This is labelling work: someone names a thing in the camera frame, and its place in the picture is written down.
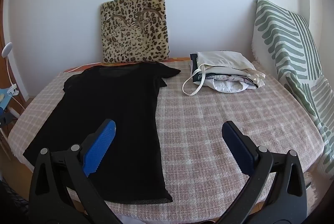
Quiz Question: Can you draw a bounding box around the light blue plastic item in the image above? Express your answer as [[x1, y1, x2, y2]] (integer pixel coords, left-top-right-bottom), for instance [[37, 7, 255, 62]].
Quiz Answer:
[[0, 88, 13, 116]]

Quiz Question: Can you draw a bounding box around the white clip lamp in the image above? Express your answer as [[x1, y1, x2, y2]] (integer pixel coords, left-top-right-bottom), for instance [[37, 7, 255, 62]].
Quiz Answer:
[[1, 42, 27, 112]]

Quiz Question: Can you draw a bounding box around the black t-shirt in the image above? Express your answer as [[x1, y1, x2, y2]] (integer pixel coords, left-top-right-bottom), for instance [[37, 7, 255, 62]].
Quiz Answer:
[[23, 62, 181, 204]]

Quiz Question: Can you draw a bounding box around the cream tote bag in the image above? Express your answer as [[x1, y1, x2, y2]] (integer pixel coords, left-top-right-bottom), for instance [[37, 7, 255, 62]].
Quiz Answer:
[[182, 51, 266, 96]]

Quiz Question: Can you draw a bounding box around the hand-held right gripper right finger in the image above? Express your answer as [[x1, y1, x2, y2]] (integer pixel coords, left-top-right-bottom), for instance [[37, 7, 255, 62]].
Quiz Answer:
[[221, 121, 308, 224]]

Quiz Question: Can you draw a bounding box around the leopard print cushion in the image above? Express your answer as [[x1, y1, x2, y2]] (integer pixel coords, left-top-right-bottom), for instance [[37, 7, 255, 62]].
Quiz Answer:
[[100, 0, 170, 65]]

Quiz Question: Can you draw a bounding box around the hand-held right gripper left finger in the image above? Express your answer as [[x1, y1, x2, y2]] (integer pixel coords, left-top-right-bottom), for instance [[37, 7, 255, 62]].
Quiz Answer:
[[29, 118, 123, 224]]

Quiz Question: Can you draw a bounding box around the green striped white pillow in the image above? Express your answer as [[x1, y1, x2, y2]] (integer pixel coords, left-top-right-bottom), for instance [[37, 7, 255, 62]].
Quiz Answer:
[[251, 0, 334, 180]]

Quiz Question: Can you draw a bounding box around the pink plaid blanket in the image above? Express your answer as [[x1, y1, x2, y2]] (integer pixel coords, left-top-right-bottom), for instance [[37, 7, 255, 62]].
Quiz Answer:
[[8, 59, 325, 216]]

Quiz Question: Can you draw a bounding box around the stack of folded clothes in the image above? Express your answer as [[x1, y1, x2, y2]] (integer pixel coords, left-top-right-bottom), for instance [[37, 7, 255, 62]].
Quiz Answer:
[[190, 53, 261, 94]]

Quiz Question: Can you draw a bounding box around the orange floral bed sheet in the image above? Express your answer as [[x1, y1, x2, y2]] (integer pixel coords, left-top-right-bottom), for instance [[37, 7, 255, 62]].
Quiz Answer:
[[63, 57, 191, 73]]

